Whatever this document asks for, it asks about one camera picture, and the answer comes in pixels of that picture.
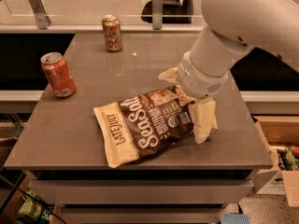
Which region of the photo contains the orange soda can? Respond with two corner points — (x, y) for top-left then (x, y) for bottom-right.
(102, 14), (122, 52)

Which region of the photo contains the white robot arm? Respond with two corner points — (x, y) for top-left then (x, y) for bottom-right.
(159, 0), (299, 144)

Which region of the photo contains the cardboard box with items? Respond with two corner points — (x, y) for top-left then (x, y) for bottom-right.
(253, 116), (299, 207)

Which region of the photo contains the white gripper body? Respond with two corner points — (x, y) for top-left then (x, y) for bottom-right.
(177, 51), (228, 99)

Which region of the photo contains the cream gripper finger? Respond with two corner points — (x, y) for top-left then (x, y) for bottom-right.
(158, 67), (178, 84)
(188, 98), (218, 144)

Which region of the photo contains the middle metal railing bracket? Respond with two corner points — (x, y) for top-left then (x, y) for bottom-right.
(152, 0), (163, 30)

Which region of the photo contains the black office chair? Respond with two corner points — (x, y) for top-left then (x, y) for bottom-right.
(140, 0), (198, 25)

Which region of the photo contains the brown sea salt chip bag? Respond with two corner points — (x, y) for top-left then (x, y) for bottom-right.
(93, 85), (197, 168)

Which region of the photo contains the metal railing bracket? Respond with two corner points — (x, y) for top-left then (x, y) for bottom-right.
(28, 0), (51, 29)
(152, 0), (163, 30)

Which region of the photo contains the blue mesh object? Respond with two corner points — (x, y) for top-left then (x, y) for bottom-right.
(221, 213), (250, 224)

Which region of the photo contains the left metal railing bracket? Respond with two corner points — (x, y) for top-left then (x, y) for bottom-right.
(28, 0), (51, 29)

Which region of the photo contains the grey table drawer unit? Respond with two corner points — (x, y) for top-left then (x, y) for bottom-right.
(29, 179), (253, 224)

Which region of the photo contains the red soda can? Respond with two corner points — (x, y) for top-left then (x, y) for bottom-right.
(40, 52), (76, 98)

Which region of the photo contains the green snack bag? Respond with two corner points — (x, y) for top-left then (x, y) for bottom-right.
(16, 189), (54, 224)

